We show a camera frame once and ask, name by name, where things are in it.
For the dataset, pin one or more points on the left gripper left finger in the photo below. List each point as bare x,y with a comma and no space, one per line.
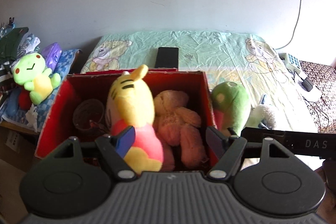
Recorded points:
111,153

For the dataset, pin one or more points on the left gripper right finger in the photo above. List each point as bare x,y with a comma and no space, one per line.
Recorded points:
229,152

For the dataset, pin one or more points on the green pea plush toy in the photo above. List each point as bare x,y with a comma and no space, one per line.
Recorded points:
231,106

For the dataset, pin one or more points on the white plush bunny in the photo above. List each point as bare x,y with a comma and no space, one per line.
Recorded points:
263,115

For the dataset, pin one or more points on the yellow tiger plush toy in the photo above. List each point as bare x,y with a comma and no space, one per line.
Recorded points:
130,103

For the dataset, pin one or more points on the red cardboard box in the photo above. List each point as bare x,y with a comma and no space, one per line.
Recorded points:
75,89

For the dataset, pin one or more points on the pink plush teddy bear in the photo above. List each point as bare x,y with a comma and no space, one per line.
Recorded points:
177,126

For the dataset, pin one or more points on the gloved right hand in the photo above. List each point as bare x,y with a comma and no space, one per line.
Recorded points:
327,207

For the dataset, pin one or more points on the brown packing tape roll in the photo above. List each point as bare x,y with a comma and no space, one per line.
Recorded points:
88,111

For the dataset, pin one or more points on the cartoon bear bed sheet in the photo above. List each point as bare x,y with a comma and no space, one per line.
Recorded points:
223,56

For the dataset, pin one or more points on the black charger adapter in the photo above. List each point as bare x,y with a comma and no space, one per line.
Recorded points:
307,84

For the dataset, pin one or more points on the brown floral tablecloth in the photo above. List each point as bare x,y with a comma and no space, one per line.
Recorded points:
320,100

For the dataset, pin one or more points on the white paper stack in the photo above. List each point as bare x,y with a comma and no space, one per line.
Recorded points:
313,96

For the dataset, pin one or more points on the white power strip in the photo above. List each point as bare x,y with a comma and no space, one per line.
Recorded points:
292,63

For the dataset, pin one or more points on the crumpled white tissue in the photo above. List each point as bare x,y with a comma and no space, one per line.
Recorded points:
32,117

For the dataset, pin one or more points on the cardboard box on floor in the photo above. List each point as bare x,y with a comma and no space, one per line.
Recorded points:
18,149

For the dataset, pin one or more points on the black smartphone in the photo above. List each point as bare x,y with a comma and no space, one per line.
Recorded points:
167,58

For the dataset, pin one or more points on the blue checkered cloth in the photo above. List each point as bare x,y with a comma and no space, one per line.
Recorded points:
13,110

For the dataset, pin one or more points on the purple tissue pack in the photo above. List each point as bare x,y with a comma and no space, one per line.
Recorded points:
51,54

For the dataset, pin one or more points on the green frog plush toy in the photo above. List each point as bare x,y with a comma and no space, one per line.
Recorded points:
30,71

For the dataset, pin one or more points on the dark green folded clothes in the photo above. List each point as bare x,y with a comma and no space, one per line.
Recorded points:
9,46

